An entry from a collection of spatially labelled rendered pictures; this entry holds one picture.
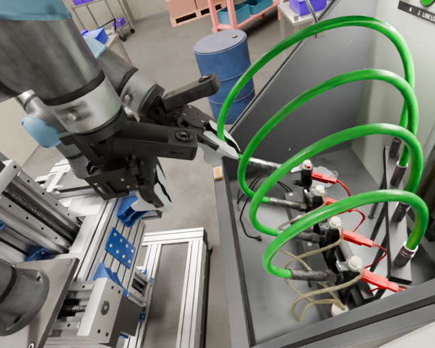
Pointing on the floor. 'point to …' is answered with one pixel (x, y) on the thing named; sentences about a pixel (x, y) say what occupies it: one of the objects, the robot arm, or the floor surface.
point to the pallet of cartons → (178, 8)
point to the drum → (226, 69)
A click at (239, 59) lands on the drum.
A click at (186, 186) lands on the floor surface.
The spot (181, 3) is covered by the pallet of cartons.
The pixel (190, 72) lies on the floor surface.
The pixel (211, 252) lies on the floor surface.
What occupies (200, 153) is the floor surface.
